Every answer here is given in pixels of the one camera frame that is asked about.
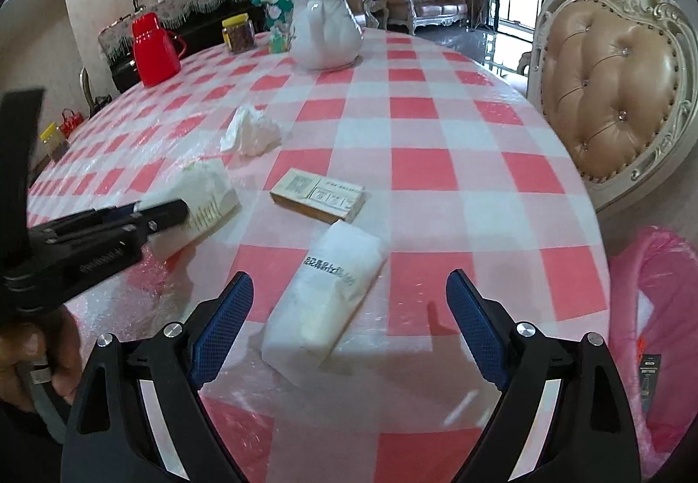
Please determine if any white flowered teapot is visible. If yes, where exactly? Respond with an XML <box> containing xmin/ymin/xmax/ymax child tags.
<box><xmin>289</xmin><ymin>0</ymin><xmax>364</xmax><ymax>72</ymax></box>

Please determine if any lace piano cover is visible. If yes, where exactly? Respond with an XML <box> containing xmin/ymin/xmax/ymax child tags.
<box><xmin>98</xmin><ymin>0</ymin><xmax>252</xmax><ymax>66</ymax></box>

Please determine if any red handbag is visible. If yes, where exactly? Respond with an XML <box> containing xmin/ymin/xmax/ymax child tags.
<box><xmin>60</xmin><ymin>108</ymin><xmax>85</xmax><ymax>139</ymax></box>

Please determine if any yellow-lid jar of dark snacks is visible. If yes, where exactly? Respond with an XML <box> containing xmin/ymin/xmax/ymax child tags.
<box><xmin>39</xmin><ymin>122</ymin><xmax>71</xmax><ymax>163</ymax></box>
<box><xmin>222</xmin><ymin>15</ymin><xmax>257</xmax><ymax>55</ymax></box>

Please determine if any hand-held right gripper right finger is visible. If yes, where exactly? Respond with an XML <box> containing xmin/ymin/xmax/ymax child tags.
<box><xmin>446</xmin><ymin>269</ymin><xmax>639</xmax><ymax>483</ymax></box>

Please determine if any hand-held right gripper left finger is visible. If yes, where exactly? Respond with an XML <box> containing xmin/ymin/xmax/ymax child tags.
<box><xmin>60</xmin><ymin>271</ymin><xmax>255</xmax><ymax>483</ymax></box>

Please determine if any crumpled white tissue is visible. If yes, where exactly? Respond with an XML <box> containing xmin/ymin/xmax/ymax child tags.
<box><xmin>219</xmin><ymin>105</ymin><xmax>281</xmax><ymax>158</ymax></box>

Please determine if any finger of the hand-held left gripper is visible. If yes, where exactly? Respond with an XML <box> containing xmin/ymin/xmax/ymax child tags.
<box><xmin>131</xmin><ymin>198</ymin><xmax>190</xmax><ymax>237</ymax></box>
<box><xmin>55</xmin><ymin>206</ymin><xmax>143</xmax><ymax>229</ymax></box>

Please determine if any pink-lined trash bin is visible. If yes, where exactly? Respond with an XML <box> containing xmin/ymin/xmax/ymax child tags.
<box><xmin>608</xmin><ymin>226</ymin><xmax>698</xmax><ymax>467</ymax></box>

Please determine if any metal chair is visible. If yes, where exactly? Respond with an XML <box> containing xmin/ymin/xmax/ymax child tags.
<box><xmin>79</xmin><ymin>67</ymin><xmax>113</xmax><ymax>114</ymax></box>

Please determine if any white plastic packet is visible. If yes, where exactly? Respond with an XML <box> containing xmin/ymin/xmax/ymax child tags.
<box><xmin>262</xmin><ymin>220</ymin><xmax>388</xmax><ymax>369</ymax></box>

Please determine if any pink checkered plastic tablecloth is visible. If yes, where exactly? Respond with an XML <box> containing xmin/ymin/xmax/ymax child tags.
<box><xmin>24</xmin><ymin>27</ymin><xmax>612</xmax><ymax>483</ymax></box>

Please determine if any beige tufted ornate chair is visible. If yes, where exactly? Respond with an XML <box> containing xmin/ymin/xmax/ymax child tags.
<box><xmin>526</xmin><ymin>0</ymin><xmax>698</xmax><ymax>214</ymax></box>

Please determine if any red thermos jug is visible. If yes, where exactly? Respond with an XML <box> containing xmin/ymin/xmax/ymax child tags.
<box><xmin>131</xmin><ymin>13</ymin><xmax>188</xmax><ymax>88</ymax></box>

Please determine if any flat cream carton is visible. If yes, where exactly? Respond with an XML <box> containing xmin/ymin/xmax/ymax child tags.
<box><xmin>271</xmin><ymin>169</ymin><xmax>365</xmax><ymax>223</ymax></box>

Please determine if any person's left hand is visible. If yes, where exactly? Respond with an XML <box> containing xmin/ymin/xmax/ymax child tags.
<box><xmin>0</xmin><ymin>308</ymin><xmax>82</xmax><ymax>408</ymax></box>

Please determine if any black piano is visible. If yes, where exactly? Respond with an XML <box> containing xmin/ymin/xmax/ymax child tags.
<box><xmin>98</xmin><ymin>0</ymin><xmax>257</xmax><ymax>94</ymax></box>

